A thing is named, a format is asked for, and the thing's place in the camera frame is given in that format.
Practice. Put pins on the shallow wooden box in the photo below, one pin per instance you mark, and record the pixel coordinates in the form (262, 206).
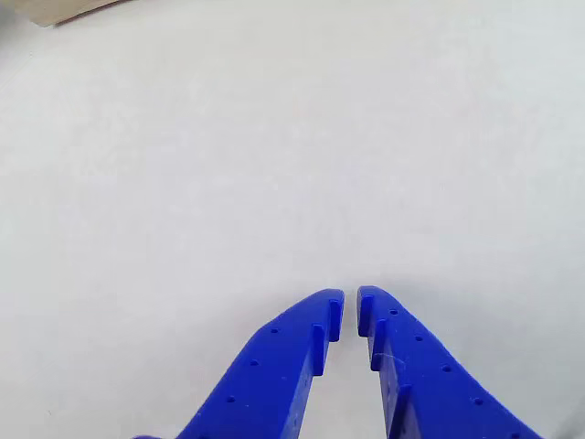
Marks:
(73, 11)

